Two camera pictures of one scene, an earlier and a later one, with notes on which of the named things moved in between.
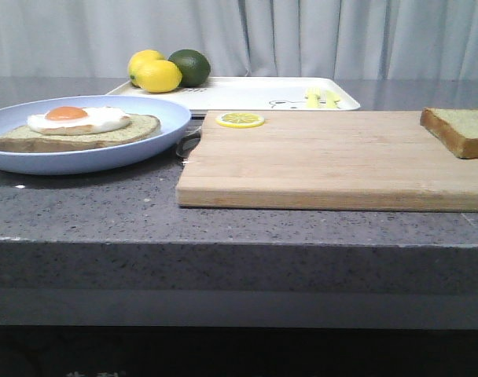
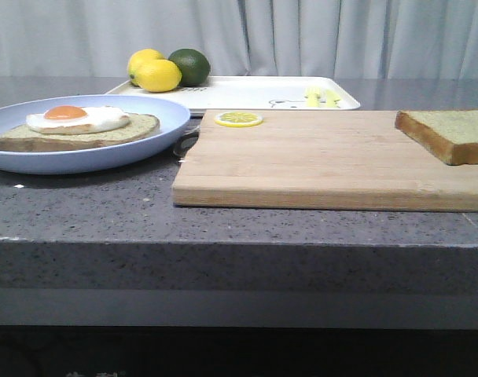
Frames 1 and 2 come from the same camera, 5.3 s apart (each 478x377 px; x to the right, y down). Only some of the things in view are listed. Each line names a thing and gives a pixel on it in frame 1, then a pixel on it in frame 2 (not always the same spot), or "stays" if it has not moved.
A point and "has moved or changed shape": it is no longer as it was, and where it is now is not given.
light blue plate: x=174 y=121 stays
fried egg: x=66 y=119 stays
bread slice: x=30 y=140 stays
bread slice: x=465 y=132 has moved or changed shape
